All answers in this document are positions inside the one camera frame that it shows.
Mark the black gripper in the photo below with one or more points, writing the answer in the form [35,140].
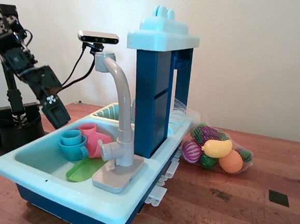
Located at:
[45,85]

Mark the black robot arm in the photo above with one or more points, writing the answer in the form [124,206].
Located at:
[30,89]

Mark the teal toy cup rear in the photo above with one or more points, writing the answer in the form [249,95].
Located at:
[71,137]

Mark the teal toy cup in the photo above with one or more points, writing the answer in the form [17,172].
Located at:
[71,137]
[74,152]

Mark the pink toy cup rear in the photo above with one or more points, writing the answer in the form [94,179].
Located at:
[88,129]

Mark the pink toy cup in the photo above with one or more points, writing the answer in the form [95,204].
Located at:
[94,150]
[88,129]

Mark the teal toy cup front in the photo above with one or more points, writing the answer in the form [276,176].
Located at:
[74,152]

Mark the pink toy cup front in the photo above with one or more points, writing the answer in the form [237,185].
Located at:
[94,150]

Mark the green toy tray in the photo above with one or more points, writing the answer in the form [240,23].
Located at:
[84,169]

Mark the toy sink blue basin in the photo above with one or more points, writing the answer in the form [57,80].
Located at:
[45,178]

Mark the grey toy faucet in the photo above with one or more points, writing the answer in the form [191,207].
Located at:
[122,164]

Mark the light blue toy plates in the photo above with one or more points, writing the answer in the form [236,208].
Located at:
[176,119]

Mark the blue toy shelf tower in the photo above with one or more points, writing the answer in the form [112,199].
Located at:
[163,69]

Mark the white plastic clips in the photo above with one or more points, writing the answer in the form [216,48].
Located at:
[158,192]

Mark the purple toy onion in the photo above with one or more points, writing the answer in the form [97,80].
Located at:
[191,151]

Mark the mesh bag of toy food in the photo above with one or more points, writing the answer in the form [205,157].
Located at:
[201,131]

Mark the yellow toy mango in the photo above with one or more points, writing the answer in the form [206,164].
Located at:
[216,148]

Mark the orange toy fruit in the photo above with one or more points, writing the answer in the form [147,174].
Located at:
[232,162]

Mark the black tape patch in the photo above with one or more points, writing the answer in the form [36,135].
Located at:
[278,198]

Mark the grey depth camera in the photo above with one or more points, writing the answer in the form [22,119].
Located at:
[98,37]

